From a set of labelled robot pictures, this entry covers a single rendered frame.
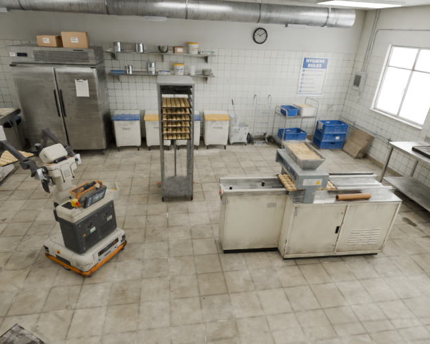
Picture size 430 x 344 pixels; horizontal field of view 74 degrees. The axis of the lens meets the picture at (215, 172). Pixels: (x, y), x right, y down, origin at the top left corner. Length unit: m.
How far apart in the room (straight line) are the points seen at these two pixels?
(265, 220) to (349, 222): 0.96
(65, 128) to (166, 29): 2.84
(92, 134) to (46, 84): 1.15
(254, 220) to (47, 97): 4.47
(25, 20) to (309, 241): 6.32
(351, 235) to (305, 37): 4.85
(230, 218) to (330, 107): 5.32
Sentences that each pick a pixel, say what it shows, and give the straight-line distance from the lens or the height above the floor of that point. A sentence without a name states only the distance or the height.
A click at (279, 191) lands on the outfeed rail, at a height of 0.88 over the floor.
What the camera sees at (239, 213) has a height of 0.60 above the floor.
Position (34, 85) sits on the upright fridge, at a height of 1.41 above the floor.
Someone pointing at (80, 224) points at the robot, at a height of 0.65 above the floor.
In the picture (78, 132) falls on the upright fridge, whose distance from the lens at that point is 6.27.
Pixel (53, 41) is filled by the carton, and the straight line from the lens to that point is 6.24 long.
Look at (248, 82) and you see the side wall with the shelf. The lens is 7.00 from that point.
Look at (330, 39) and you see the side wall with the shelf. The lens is 7.64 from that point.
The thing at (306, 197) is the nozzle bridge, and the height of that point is 0.92.
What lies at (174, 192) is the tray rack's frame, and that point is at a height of 0.15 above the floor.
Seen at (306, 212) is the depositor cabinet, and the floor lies 0.72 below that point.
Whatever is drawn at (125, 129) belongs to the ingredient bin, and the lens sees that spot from 6.35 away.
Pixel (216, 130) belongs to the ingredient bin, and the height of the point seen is 0.46.
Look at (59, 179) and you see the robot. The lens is 3.35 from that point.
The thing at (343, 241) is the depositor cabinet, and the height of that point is 0.29.
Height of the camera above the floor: 2.45
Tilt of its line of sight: 26 degrees down
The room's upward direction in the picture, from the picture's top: 3 degrees clockwise
